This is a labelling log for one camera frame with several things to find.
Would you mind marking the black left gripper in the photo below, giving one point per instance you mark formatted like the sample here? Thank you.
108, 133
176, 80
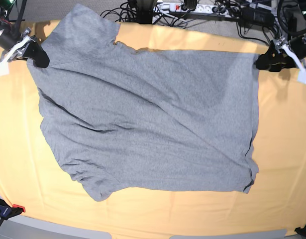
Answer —
276, 58

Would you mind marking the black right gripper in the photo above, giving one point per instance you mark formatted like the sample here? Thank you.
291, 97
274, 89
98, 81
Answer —
35, 51

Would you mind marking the grey t-shirt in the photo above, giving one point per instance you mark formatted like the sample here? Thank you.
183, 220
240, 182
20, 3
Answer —
173, 120

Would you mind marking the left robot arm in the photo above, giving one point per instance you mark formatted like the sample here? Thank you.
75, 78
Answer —
290, 21

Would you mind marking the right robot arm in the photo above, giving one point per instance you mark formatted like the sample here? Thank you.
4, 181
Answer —
11, 18

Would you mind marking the black power adapter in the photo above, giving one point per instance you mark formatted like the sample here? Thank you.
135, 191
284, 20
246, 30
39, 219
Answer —
256, 16

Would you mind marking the white power strip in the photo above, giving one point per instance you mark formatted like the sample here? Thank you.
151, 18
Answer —
201, 10

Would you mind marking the yellow table cloth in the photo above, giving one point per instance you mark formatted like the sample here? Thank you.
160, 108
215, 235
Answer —
30, 176

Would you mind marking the blue red clamp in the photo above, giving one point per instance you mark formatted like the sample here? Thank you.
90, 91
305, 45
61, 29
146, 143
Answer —
7, 211

